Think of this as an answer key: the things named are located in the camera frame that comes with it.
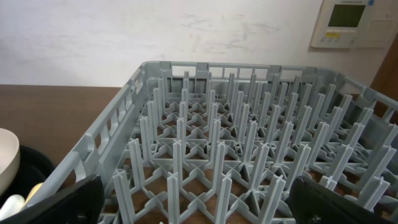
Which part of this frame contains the large cream bowl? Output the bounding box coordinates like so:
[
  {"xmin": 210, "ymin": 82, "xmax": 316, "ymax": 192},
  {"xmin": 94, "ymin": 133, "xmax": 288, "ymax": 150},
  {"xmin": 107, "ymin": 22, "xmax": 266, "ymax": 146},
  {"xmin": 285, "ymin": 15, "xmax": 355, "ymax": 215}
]
[{"xmin": 0, "ymin": 128, "xmax": 21, "ymax": 195}]

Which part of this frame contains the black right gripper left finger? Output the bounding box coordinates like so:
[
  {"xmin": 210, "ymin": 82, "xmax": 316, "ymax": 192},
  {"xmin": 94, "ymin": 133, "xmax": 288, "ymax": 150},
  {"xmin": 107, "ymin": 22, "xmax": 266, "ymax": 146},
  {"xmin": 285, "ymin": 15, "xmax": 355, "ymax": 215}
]
[{"xmin": 1, "ymin": 174, "xmax": 104, "ymax": 224}]

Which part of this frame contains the grey plastic dishwasher rack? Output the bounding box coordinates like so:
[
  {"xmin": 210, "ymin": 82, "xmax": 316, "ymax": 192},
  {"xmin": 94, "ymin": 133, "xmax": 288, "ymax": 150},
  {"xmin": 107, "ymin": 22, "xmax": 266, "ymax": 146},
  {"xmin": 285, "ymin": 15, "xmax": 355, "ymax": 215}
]
[{"xmin": 26, "ymin": 61, "xmax": 397, "ymax": 223}]

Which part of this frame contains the yellow plastic spoon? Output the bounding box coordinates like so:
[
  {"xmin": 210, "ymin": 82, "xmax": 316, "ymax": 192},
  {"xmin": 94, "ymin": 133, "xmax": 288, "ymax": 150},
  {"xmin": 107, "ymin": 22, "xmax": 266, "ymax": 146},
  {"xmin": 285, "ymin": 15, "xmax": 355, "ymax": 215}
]
[{"xmin": 24, "ymin": 182, "xmax": 43, "ymax": 205}]

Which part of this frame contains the white plastic spoon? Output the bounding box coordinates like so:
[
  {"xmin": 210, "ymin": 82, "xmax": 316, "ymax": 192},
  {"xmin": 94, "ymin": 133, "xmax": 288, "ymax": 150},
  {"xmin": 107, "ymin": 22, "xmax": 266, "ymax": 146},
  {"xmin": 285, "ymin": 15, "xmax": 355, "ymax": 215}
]
[{"xmin": 0, "ymin": 194, "xmax": 25, "ymax": 220}]

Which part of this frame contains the white wall control panel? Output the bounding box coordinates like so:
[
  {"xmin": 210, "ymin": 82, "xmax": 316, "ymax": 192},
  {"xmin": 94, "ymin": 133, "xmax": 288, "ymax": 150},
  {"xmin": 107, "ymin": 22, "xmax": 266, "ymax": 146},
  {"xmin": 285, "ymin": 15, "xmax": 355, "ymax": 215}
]
[{"xmin": 310, "ymin": 0, "xmax": 397, "ymax": 49}]

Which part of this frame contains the round black tray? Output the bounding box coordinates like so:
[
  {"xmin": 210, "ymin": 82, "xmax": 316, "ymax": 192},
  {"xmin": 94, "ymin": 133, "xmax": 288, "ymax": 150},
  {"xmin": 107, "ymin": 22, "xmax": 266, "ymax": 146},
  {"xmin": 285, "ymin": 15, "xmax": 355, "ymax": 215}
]
[{"xmin": 1, "ymin": 145, "xmax": 55, "ymax": 207}]

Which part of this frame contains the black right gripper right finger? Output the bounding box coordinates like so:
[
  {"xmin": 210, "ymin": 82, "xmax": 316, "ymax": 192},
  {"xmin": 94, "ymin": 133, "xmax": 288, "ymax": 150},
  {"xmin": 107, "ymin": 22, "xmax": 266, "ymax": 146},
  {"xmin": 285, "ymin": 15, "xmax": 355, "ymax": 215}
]
[{"xmin": 287, "ymin": 176, "xmax": 392, "ymax": 224}]

